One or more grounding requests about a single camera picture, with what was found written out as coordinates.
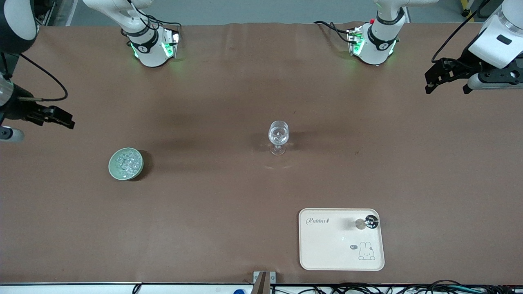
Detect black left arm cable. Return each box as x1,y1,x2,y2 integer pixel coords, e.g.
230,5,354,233
431,0,492,62

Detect green round bowl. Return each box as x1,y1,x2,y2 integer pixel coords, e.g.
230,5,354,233
108,148,144,181

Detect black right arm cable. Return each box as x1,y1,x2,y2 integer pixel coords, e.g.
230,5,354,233
16,52,69,102

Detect metal bracket with brown post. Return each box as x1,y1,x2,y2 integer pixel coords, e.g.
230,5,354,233
253,271,277,294

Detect clear ice cubes heap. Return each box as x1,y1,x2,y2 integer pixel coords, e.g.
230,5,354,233
112,149,142,178

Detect cream rabbit print tray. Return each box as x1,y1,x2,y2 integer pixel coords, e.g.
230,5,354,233
299,208,385,271

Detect tangled black cables bundle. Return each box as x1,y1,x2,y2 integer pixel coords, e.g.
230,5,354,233
271,279,523,294

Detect small metal cup black handle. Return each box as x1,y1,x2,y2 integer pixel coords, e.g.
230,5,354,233
354,214,380,232

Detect black left base cable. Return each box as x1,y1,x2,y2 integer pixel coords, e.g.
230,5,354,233
313,20,353,44

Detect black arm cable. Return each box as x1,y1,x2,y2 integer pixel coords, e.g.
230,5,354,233
431,0,492,62
16,52,69,102

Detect brown table cover sheet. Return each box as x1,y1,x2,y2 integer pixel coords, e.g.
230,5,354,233
0,22,523,285

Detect clear stemmed wine glass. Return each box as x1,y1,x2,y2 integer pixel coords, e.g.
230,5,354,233
268,120,290,156

